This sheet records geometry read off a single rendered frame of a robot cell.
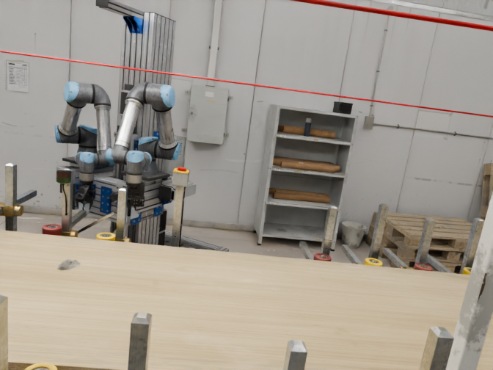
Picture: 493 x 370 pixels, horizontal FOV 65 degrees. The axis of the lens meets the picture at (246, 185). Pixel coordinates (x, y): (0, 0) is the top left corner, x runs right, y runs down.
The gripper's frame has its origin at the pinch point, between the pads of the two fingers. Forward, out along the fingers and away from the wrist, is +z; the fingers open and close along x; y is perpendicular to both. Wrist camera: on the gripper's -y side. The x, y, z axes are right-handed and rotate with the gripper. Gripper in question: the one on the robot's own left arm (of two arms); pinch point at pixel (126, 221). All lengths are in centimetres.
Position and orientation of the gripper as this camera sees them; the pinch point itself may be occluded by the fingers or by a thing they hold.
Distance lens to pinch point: 205.3
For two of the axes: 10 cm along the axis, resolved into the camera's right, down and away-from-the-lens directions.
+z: -1.3, 9.7, 2.2
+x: -4.1, -2.5, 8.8
